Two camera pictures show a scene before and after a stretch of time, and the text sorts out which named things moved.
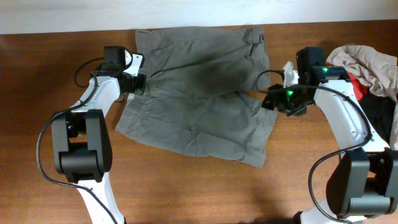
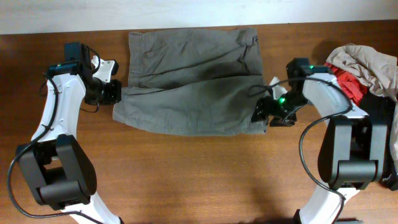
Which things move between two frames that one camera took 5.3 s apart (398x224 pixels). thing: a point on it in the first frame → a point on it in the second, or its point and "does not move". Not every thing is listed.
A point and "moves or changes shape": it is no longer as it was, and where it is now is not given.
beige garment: x=378 y=71 does not move
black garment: x=380 y=110 does not move
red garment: x=359 y=87 does not move
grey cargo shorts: x=203 y=93 moves or changes shape
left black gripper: x=138 y=81 → x=112 y=96
